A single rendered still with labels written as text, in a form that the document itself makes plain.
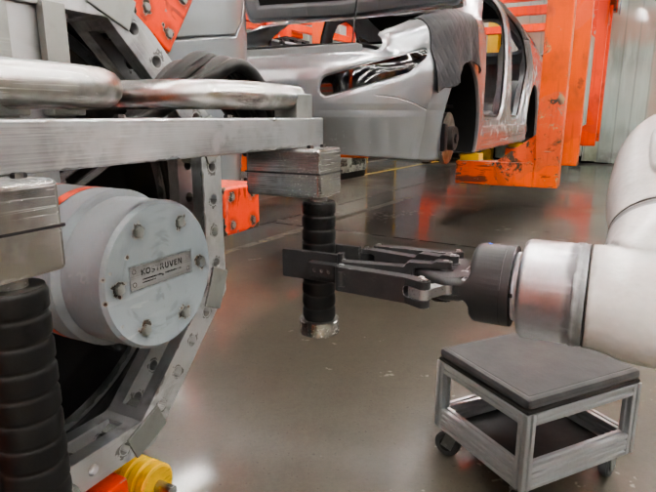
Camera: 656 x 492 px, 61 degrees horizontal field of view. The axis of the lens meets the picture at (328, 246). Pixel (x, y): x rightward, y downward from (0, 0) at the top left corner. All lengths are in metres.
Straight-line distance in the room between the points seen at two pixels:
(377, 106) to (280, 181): 2.40
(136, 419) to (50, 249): 0.45
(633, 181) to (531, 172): 3.38
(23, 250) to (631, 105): 13.04
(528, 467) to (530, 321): 1.02
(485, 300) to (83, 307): 0.33
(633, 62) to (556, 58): 9.35
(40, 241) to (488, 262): 0.35
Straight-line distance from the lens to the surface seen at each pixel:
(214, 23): 1.37
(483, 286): 0.50
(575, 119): 5.85
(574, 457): 1.62
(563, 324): 0.50
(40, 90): 0.36
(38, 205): 0.32
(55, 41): 0.60
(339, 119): 2.96
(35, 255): 0.32
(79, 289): 0.47
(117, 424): 0.75
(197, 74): 0.59
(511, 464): 1.52
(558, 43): 3.95
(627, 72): 13.25
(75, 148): 0.37
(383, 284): 0.51
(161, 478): 0.82
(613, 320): 0.49
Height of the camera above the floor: 0.98
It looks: 13 degrees down
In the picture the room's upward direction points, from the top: straight up
